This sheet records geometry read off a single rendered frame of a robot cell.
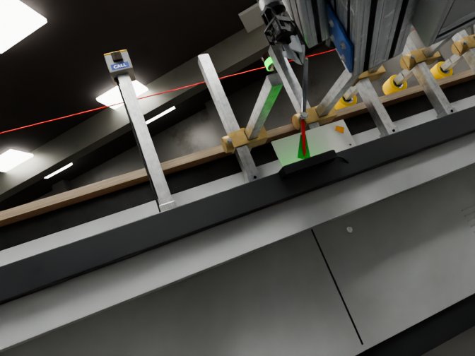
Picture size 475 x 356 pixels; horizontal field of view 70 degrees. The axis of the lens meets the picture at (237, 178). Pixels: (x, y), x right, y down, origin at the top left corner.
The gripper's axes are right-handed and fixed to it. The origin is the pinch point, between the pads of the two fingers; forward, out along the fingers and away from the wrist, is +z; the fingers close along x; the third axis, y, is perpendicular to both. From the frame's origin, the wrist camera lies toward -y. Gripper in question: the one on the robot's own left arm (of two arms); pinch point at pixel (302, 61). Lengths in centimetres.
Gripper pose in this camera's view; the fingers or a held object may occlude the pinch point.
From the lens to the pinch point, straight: 115.7
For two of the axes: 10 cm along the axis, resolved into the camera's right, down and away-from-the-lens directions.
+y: -8.1, 1.6, -5.6
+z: 3.5, 9.1, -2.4
